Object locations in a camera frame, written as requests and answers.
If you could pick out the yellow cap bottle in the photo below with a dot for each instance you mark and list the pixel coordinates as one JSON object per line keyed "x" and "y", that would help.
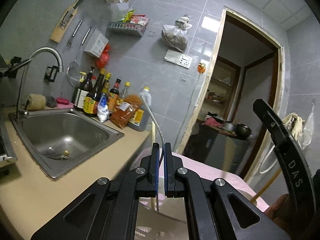
{"x": 123, "y": 94}

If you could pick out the grey wall shelf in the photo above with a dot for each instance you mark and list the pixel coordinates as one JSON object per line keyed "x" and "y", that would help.
{"x": 125, "y": 28}

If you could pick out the large oil jug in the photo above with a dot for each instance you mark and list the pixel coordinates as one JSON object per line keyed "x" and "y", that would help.
{"x": 140, "y": 119}

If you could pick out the wooden knife holder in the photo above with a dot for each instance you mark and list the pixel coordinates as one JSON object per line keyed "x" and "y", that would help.
{"x": 64, "y": 21}

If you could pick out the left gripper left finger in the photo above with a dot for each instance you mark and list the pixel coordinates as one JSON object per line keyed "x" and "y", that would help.
{"x": 107, "y": 209}

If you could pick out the stainless steel sink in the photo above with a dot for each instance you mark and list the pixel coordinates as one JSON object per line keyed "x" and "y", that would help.
{"x": 62, "y": 139}

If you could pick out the white wall switch socket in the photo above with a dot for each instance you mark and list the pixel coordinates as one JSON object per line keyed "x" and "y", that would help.
{"x": 178, "y": 59}

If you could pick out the pink table cloth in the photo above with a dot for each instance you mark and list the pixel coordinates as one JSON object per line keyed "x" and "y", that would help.
{"x": 206, "y": 172}

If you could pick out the white plastic utensil holder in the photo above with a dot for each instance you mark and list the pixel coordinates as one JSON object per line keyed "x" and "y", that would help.
{"x": 169, "y": 222}

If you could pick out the loofah sponge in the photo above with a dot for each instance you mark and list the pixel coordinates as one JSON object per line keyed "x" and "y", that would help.
{"x": 35, "y": 102}

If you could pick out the black induction cooker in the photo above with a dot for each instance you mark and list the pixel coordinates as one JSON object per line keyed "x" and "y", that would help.
{"x": 8, "y": 155}

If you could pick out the person's right hand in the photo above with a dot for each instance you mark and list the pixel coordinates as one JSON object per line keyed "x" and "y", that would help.
{"x": 271, "y": 212}

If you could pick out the wooden chopstick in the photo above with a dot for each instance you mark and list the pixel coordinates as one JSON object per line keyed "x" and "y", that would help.
{"x": 266, "y": 186}

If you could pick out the clear hanging plastic bag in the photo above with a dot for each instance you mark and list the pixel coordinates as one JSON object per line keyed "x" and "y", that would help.
{"x": 305, "y": 137}

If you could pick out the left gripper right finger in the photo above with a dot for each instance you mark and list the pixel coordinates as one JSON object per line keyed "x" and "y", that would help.
{"x": 213, "y": 208}

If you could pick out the dark wine bottle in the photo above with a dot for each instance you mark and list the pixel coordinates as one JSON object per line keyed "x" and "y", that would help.
{"x": 84, "y": 88}

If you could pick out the plastic bag of dried goods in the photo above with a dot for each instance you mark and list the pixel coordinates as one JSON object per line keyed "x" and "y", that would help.
{"x": 175, "y": 35}

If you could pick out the red plastic bag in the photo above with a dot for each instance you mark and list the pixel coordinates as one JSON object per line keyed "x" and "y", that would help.
{"x": 104, "y": 58}

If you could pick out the rubber gloves on hook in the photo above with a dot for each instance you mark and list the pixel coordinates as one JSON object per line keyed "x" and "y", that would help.
{"x": 294, "y": 124}

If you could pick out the dark soy sauce bottle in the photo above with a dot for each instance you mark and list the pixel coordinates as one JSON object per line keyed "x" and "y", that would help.
{"x": 92, "y": 99}

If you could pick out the black pot on cabinet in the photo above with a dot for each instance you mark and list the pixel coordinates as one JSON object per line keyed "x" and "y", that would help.
{"x": 242, "y": 131}

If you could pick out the red cap sauce bottle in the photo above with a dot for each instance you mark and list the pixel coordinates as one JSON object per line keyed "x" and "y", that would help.
{"x": 113, "y": 96}

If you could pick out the white box on wall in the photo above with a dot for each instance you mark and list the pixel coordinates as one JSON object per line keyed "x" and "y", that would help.
{"x": 96, "y": 43}

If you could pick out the dark grey cabinet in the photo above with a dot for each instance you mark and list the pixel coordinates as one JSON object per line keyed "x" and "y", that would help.
{"x": 208, "y": 146}

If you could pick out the white salt packet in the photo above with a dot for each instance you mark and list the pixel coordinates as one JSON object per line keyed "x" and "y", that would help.
{"x": 102, "y": 109}

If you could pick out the hanging mesh strainer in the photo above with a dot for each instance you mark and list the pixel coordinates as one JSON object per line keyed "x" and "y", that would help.
{"x": 73, "y": 70}

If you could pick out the hanging metal peeler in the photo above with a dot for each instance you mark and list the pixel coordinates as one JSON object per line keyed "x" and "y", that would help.
{"x": 70, "y": 41}

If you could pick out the orange wall hook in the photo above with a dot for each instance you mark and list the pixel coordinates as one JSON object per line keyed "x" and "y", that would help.
{"x": 201, "y": 68}

